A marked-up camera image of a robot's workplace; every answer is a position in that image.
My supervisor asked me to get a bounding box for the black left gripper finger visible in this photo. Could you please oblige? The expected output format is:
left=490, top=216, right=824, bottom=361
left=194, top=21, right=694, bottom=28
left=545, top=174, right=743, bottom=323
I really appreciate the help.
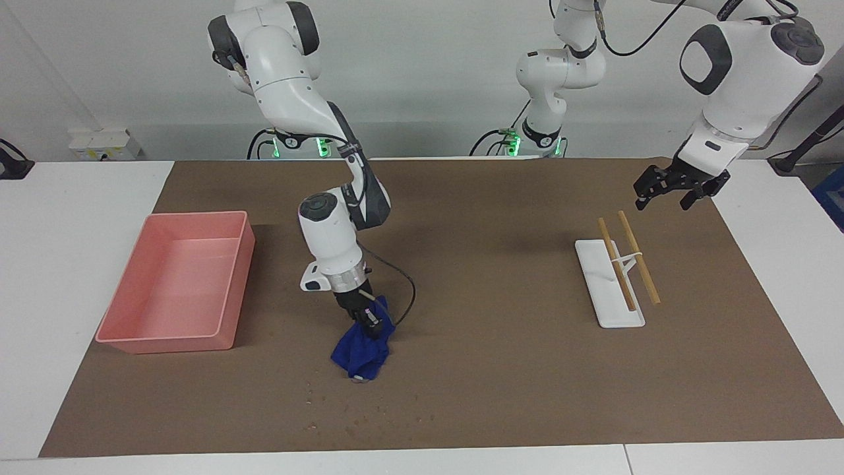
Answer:
left=678, top=174, right=731, bottom=211
left=633, top=164, right=677, bottom=211

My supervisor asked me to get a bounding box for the blue towel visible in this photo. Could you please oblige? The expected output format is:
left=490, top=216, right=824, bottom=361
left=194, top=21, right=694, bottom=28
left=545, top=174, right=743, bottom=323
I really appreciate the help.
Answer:
left=330, top=295, right=397, bottom=384

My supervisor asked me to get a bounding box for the white towel rack base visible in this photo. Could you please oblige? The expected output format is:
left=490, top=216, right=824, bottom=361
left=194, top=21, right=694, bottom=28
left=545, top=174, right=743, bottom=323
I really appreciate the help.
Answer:
left=575, top=239, right=646, bottom=329

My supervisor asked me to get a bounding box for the wooden rack rod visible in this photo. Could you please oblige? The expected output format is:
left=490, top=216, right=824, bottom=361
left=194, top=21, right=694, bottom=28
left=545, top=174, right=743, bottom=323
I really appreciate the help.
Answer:
left=597, top=218, right=638, bottom=313
left=617, top=210, right=661, bottom=306

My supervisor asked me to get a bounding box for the black stand pole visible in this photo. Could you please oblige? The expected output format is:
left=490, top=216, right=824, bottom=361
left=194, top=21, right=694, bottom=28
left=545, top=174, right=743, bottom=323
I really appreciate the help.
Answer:
left=768, top=73, right=844, bottom=176

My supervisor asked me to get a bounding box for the brown table mat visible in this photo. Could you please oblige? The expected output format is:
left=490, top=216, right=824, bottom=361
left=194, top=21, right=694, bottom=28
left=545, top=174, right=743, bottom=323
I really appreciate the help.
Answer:
left=38, top=157, right=844, bottom=459

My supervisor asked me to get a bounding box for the blue crate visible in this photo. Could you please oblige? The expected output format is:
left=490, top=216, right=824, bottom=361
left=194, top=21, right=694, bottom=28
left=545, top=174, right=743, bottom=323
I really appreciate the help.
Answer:
left=812, top=165, right=844, bottom=233

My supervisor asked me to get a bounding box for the pink plastic bin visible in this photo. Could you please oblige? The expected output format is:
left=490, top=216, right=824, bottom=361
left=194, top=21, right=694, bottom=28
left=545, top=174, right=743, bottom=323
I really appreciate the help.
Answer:
left=96, top=210, right=256, bottom=354

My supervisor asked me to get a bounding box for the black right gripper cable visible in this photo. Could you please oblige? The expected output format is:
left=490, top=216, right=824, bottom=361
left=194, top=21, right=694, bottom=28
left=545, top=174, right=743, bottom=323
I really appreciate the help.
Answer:
left=316, top=132, right=417, bottom=328

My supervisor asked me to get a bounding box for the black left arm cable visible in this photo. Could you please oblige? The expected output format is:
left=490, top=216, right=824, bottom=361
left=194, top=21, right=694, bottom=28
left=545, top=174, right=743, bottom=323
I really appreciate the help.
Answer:
left=593, top=0, right=800, bottom=57

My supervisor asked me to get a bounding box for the black left base cable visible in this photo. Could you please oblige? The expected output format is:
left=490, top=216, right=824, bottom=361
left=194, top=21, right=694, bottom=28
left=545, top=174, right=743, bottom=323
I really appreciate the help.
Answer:
left=469, top=98, right=532, bottom=158

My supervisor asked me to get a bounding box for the black base cable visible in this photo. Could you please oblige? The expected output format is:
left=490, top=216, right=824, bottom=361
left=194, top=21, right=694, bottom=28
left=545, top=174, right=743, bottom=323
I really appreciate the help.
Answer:
left=469, top=98, right=532, bottom=158
left=247, top=128, right=278, bottom=160

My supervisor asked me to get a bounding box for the black right base cable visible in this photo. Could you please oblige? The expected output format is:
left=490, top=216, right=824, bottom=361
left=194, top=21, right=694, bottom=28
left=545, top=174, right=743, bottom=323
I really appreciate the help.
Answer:
left=247, top=128, right=278, bottom=160

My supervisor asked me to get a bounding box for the white wall socket box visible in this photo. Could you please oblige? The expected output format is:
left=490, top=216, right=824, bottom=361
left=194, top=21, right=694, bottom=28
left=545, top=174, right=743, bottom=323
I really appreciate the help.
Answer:
left=68, top=128, right=143, bottom=162

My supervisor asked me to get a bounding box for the black clamp mount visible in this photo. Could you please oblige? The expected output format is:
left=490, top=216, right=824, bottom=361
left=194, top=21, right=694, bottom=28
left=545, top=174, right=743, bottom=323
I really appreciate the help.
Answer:
left=0, top=138, right=36, bottom=181

